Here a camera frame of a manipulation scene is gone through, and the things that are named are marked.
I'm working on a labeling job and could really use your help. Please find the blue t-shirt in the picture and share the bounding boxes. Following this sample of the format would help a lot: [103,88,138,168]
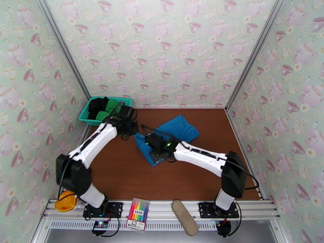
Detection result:
[133,114,200,167]

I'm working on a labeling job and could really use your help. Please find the green garment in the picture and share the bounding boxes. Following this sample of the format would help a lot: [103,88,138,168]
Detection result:
[96,98,123,122]

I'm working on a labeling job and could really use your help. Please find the black garment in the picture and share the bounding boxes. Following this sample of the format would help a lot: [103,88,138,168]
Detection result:
[88,97,109,120]

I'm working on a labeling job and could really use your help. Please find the teal plastic laundry basket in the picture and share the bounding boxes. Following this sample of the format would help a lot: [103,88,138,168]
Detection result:
[78,96,133,126]

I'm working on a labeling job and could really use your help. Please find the pack of coloured highlighters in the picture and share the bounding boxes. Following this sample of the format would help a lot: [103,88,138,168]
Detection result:
[126,197,150,231]

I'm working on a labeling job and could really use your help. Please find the beige oblong stone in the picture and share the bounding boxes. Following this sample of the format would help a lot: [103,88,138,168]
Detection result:
[171,200,199,237]

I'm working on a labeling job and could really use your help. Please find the orange translucent plastic lid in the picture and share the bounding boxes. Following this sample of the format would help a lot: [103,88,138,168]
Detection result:
[55,190,78,213]

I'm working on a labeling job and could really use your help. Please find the small circuit board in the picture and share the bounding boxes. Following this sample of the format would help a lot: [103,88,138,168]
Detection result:
[92,220,109,230]

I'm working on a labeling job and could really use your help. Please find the aluminium front rail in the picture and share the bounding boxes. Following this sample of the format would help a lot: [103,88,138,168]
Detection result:
[41,198,280,220]

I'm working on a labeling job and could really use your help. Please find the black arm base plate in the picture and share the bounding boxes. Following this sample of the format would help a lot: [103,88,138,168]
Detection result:
[198,202,240,219]
[83,202,123,220]

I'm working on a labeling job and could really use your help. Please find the perforated metal cable tray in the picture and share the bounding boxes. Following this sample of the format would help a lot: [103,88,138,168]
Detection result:
[48,219,221,231]

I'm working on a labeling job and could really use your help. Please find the aluminium frame post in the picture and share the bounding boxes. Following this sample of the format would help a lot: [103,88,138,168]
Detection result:
[34,0,92,100]
[225,0,289,113]

